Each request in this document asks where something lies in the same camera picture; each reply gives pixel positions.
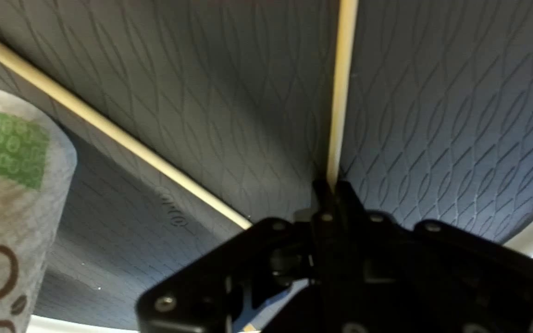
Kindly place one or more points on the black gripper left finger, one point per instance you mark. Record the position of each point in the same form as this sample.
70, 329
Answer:
216, 270

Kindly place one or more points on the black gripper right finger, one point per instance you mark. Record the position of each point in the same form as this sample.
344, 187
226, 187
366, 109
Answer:
451, 283

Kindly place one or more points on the wooden coffee stirrer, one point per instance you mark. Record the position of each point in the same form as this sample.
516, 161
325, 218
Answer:
105, 126
342, 92

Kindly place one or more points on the patterned paper coffee cup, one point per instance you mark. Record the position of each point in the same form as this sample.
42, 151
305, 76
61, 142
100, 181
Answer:
13, 214

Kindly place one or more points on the round black white-rimmed tray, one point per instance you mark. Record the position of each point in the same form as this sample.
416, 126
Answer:
216, 92

